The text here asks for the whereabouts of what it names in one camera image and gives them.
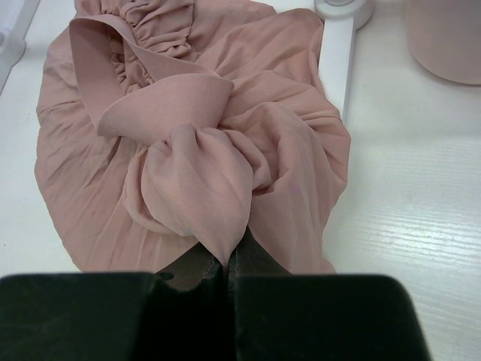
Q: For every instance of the dusty pink dress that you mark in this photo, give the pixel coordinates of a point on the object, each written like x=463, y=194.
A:
x=167, y=124

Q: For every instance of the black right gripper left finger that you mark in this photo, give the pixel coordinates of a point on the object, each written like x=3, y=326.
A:
x=174, y=314

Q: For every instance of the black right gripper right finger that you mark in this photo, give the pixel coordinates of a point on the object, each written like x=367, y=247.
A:
x=281, y=316

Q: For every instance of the white plastic basin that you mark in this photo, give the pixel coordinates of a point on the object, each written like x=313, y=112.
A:
x=444, y=37

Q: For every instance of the white clothes rack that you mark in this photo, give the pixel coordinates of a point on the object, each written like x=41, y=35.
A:
x=341, y=21

